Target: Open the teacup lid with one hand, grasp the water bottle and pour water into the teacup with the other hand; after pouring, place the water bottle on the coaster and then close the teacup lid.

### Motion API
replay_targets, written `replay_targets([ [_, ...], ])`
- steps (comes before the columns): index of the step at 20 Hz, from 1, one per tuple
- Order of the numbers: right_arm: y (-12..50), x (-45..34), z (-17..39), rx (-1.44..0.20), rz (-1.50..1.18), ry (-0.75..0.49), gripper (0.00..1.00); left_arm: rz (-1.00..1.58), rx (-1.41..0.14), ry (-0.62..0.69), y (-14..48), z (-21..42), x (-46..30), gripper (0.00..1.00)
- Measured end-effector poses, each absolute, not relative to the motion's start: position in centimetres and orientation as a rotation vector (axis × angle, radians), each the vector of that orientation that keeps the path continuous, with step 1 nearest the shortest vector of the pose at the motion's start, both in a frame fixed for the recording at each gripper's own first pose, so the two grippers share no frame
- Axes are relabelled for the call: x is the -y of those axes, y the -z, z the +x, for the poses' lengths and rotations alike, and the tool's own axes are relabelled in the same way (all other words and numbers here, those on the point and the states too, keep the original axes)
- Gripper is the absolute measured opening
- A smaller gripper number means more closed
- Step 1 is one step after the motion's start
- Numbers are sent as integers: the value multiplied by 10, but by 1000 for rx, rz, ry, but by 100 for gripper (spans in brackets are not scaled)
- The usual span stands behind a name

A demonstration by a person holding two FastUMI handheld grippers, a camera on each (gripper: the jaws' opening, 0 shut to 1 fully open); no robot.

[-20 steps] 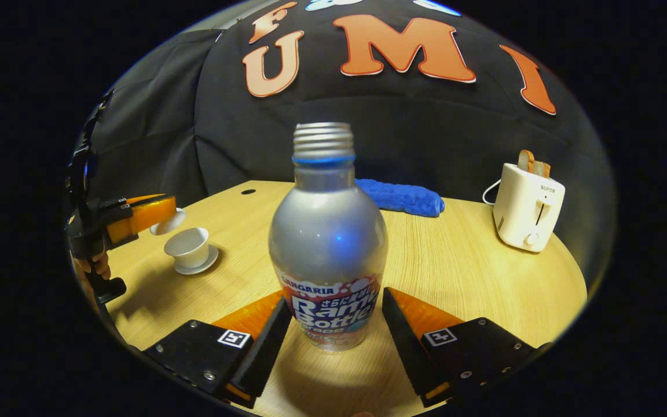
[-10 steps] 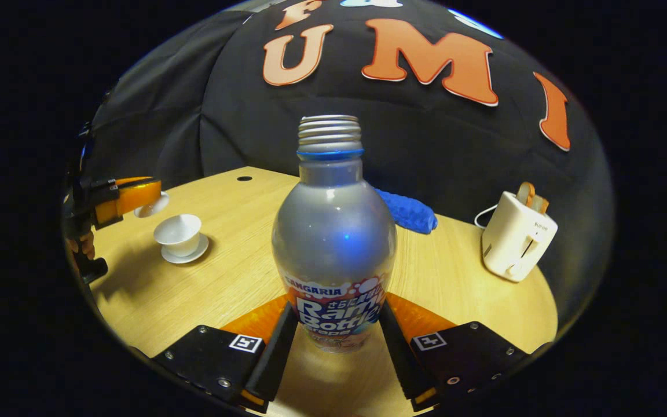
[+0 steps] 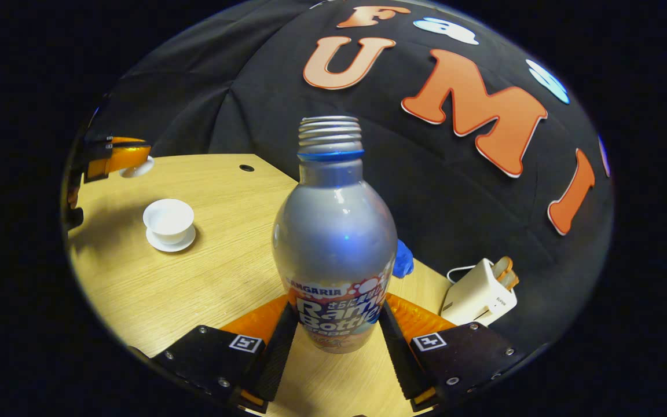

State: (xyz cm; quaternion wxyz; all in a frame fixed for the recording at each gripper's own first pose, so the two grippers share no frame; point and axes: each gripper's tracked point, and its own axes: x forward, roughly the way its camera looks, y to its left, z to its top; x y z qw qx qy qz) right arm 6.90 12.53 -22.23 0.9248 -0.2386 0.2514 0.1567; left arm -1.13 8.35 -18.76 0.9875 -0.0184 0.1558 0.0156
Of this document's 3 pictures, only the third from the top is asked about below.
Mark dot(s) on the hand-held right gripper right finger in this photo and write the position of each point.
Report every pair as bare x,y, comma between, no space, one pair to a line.
400,359

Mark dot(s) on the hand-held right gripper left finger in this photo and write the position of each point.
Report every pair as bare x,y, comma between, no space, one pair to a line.
272,359

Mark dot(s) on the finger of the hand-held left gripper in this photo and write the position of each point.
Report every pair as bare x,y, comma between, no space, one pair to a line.
128,157
128,139

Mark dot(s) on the white teacup lid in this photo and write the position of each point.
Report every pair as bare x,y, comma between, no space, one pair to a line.
139,169

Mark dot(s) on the white teacup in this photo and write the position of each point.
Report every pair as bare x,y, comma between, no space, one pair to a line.
168,217

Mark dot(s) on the silver water bottle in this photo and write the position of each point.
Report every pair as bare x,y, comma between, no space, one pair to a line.
333,231

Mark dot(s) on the blue towel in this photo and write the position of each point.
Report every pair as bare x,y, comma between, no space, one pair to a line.
403,260

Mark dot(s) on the white toaster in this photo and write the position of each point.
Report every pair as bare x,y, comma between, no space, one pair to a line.
475,295

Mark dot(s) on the white saucer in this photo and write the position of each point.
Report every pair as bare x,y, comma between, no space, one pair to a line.
186,242

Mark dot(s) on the toast slices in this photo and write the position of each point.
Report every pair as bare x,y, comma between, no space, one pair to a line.
507,273

